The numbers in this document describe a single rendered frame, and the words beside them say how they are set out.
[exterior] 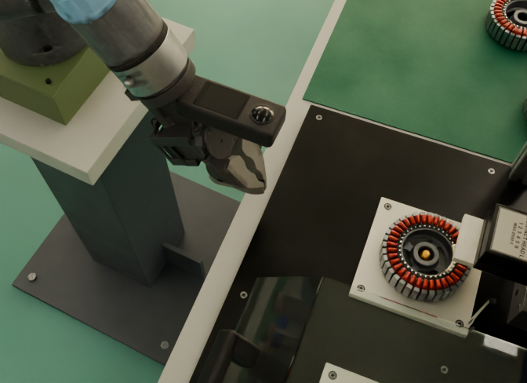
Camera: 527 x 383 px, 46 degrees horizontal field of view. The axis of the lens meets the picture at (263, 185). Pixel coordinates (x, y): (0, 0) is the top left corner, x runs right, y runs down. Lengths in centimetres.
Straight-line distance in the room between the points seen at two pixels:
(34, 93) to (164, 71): 37
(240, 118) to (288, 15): 153
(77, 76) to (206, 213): 82
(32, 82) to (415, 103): 58
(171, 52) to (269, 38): 146
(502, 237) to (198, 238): 109
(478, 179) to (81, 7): 59
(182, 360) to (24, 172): 120
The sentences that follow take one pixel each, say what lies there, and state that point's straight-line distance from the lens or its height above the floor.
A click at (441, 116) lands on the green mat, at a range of 100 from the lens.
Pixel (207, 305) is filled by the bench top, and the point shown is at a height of 75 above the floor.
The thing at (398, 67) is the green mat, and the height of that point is 75.
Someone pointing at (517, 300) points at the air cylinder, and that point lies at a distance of 83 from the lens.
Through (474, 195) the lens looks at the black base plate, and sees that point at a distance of 91.
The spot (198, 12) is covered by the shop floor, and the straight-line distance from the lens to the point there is 219.
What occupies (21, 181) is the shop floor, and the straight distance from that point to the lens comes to 189.
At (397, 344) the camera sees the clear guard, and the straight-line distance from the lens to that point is 48.
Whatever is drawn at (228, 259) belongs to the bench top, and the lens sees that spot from 84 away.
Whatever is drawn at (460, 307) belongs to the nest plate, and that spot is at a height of 78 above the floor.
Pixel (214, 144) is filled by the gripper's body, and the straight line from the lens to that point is 70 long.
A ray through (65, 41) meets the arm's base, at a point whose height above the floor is 85.
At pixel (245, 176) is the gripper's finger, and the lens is 75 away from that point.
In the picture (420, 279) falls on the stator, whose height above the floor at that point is 82.
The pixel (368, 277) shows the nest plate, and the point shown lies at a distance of 81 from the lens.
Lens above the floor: 152
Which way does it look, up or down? 60 degrees down
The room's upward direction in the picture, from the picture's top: straight up
